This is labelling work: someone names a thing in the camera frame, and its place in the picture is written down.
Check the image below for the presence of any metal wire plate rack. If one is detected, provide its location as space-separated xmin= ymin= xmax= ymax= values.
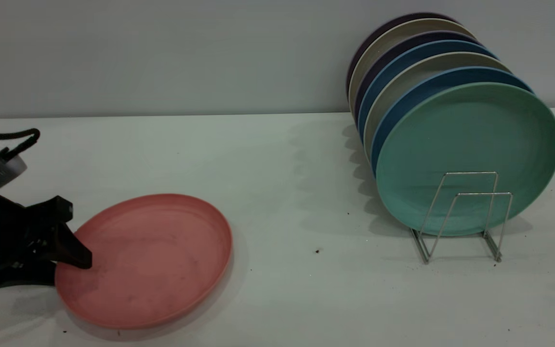
xmin=410 ymin=172 xmax=513 ymax=265

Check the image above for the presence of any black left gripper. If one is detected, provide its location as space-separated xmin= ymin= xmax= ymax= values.
xmin=0 ymin=189 xmax=93 ymax=289

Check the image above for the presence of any beige round plate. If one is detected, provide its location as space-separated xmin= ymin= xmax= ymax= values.
xmin=348 ymin=18 xmax=476 ymax=114
xmin=363 ymin=52 xmax=512 ymax=160

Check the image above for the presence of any dark purple round plate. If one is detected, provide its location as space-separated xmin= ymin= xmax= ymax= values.
xmin=353 ymin=31 xmax=478 ymax=122
xmin=345 ymin=13 xmax=459 ymax=98

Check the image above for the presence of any blue round plate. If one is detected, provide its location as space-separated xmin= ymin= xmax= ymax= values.
xmin=357 ymin=40 xmax=498 ymax=141
xmin=370 ymin=67 xmax=533 ymax=175

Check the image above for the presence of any green round plate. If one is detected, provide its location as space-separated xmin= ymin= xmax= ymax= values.
xmin=375 ymin=82 xmax=555 ymax=237

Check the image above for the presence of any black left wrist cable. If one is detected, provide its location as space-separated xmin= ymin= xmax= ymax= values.
xmin=0 ymin=128 xmax=41 ymax=160

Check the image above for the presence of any pink round plate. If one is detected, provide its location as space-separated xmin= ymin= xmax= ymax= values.
xmin=54 ymin=194 xmax=233 ymax=331

